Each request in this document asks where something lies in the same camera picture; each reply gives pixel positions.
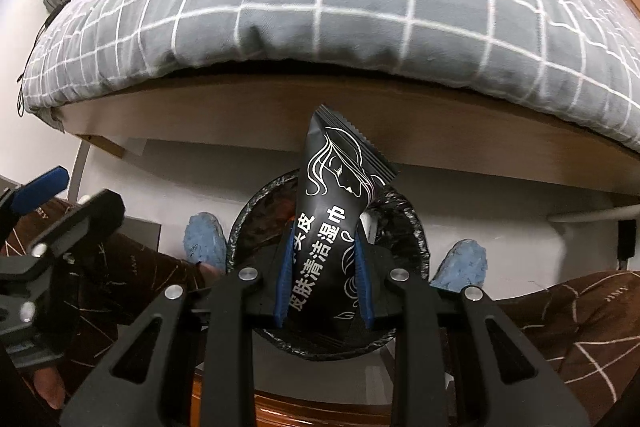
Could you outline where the black charger cable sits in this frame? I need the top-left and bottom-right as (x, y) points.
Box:
(15, 12), (56, 118)

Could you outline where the bin with black liner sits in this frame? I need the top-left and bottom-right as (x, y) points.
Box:
(227, 169), (432, 362)

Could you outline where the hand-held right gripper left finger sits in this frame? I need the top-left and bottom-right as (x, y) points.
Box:
(60, 227), (298, 427)

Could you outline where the person's right leg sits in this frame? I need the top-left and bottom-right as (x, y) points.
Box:
(492, 271), (640, 427)

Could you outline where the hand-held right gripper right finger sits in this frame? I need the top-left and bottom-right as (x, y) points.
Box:
(352, 237), (591, 427)

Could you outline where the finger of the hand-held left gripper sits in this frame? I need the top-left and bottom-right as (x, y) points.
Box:
(0, 189), (126, 289)
(0, 166), (70, 228)

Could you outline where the black wet wipe packet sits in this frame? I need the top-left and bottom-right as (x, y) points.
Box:
(285, 105), (399, 339)

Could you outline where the person's leg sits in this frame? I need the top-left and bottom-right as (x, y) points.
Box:
(492, 271), (640, 427)
(0, 199), (226, 408)

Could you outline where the blue fuzzy slipper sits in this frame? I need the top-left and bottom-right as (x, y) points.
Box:
(184, 211), (228, 272)
(431, 241), (488, 290)

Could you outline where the person's left leg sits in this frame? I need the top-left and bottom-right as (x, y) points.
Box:
(0, 199), (226, 408)

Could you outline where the person's left hand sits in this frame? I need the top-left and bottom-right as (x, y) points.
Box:
(25, 354), (68, 410)

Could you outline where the grey checked bed mattress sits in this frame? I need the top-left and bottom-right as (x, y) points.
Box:
(20, 0), (640, 148)

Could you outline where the white bed base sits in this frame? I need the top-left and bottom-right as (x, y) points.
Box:
(65, 134), (640, 280)

